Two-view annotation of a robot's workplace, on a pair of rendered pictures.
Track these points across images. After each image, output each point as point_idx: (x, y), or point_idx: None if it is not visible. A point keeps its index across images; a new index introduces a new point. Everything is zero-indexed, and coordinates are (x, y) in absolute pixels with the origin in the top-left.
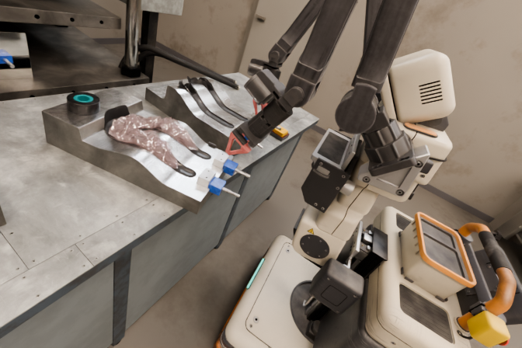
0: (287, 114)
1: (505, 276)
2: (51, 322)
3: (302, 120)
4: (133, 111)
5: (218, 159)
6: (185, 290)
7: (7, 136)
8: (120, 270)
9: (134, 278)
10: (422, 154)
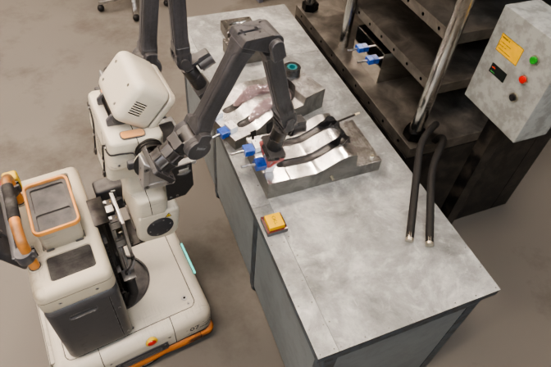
0: None
1: (9, 177)
2: None
3: (310, 302)
4: (297, 96)
5: (228, 121)
6: (225, 242)
7: None
8: None
9: (216, 147)
10: (102, 71)
